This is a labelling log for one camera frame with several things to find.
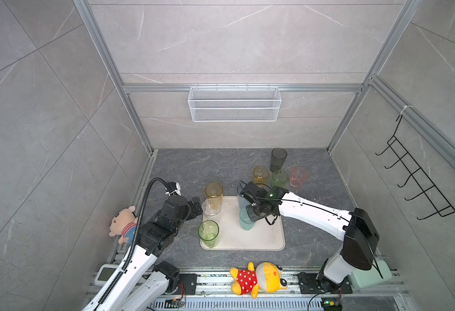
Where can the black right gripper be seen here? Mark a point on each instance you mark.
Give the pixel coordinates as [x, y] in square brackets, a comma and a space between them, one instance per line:
[249, 209]

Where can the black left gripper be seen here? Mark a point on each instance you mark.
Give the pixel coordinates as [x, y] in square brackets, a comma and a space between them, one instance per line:
[197, 206]

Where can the clear plastic cup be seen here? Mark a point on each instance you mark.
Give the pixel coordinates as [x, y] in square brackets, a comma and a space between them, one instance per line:
[211, 207]

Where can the tall green plastic cup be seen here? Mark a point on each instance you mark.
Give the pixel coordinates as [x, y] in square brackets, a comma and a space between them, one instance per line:
[208, 232]

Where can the tall amber plastic cup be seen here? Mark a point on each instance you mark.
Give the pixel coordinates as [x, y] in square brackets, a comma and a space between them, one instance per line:
[214, 190]

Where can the teal plastic cup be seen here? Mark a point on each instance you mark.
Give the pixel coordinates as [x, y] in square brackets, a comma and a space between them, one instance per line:
[245, 222]

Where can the beige plastic tray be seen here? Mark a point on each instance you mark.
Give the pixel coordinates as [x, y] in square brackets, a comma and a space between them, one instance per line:
[261, 237]

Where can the dark grey plastic cup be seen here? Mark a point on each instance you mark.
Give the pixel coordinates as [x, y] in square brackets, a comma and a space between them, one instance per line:
[278, 157]

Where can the blue plastic cup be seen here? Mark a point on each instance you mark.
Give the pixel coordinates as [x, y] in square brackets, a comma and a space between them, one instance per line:
[243, 202]

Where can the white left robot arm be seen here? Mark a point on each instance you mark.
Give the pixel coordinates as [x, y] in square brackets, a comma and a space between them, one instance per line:
[137, 282]

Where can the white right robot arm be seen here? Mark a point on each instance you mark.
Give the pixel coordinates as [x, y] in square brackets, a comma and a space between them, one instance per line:
[354, 228]

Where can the short amber plastic cup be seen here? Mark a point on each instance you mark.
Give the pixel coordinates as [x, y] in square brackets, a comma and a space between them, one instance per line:
[260, 175]

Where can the short green plastic cup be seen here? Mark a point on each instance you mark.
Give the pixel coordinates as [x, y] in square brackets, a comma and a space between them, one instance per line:
[279, 179]

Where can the pink plastic cup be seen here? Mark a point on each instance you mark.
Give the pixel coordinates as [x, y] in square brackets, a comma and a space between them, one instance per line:
[298, 176]

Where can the pink boy plush doll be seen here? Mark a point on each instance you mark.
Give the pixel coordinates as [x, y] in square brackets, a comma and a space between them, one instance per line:
[124, 225]

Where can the yellow bear plush toy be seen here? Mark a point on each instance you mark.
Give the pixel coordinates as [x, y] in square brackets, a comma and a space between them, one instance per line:
[266, 277]

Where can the white digital timer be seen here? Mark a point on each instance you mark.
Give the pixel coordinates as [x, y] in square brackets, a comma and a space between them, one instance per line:
[104, 274]

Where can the mint green pouch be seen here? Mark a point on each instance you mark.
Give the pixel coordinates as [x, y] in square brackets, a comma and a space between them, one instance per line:
[361, 279]

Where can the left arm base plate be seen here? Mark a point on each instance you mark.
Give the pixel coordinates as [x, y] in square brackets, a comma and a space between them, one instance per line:
[189, 282]

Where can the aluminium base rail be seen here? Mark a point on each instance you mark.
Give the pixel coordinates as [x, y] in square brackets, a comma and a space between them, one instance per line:
[216, 283]

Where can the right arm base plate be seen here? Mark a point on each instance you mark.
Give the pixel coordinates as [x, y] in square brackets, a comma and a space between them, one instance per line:
[314, 283]

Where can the white wire mesh basket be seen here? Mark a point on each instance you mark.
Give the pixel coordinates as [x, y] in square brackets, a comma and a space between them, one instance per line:
[236, 104]

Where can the black wire hook rack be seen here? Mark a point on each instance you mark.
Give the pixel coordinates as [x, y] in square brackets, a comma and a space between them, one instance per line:
[417, 176]

